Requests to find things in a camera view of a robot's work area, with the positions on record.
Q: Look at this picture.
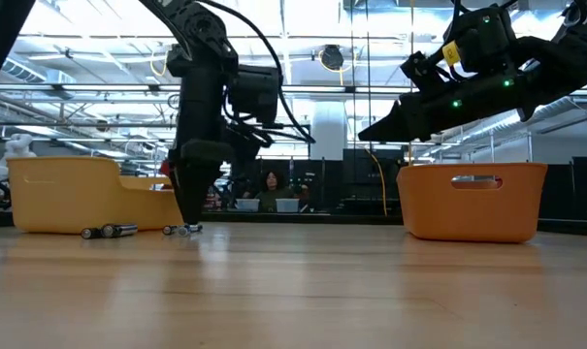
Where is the person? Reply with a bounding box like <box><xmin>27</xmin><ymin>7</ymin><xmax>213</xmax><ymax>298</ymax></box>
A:
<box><xmin>243</xmin><ymin>169</ymin><xmax>310</xmax><ymax>213</ymax></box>

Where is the black hanging cable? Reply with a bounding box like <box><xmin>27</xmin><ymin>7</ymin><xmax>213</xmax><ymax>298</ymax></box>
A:
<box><xmin>365</xmin><ymin>0</ymin><xmax>373</xmax><ymax>154</ymax></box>
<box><xmin>349</xmin><ymin>0</ymin><xmax>357</xmax><ymax>154</ymax></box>

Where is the black cabinet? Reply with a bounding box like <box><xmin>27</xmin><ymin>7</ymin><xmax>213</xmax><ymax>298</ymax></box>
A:
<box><xmin>342</xmin><ymin>148</ymin><xmax>406</xmax><ymax>217</ymax></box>

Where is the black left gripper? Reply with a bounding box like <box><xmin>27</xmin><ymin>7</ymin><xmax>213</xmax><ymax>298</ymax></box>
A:
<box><xmin>169</xmin><ymin>77</ymin><xmax>237</xmax><ymax>226</ymax></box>

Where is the orange hanging cable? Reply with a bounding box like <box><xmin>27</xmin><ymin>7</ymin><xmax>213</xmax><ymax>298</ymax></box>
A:
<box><xmin>363</xmin><ymin>147</ymin><xmax>389</xmax><ymax>217</ymax></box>

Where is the black ceiling cable reel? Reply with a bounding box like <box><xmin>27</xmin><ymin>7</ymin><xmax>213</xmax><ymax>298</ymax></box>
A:
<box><xmin>319</xmin><ymin>44</ymin><xmax>345</xmax><ymax>74</ymax></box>

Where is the yellow hanging cord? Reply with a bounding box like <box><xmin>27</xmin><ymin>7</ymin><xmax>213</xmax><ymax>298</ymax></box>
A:
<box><xmin>408</xmin><ymin>0</ymin><xmax>415</xmax><ymax>166</ymax></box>

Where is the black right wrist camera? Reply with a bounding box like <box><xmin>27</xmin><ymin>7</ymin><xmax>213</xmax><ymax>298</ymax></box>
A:
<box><xmin>400</xmin><ymin>50</ymin><xmax>452</xmax><ymax>96</ymax></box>

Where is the yellow plastic bin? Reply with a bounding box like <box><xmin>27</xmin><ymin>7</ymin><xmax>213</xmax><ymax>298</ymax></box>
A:
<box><xmin>6</xmin><ymin>155</ymin><xmax>185</xmax><ymax>235</ymax></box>

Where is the yellow cable label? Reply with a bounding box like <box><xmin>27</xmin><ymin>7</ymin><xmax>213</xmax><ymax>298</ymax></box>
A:
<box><xmin>440</xmin><ymin>40</ymin><xmax>463</xmax><ymax>67</ymax></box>

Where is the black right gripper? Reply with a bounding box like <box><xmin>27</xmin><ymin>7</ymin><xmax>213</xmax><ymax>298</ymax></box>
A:
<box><xmin>358</xmin><ymin>67</ymin><xmax>530</xmax><ymax>143</ymax></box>

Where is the white robot figure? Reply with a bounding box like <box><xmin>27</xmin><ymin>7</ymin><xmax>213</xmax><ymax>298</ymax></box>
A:
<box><xmin>0</xmin><ymin>133</ymin><xmax>38</xmax><ymax>183</ymax></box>

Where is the orange plastic bin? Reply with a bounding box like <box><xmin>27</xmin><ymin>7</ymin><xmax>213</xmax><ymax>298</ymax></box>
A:
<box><xmin>396</xmin><ymin>162</ymin><xmax>549</xmax><ymax>244</ymax></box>

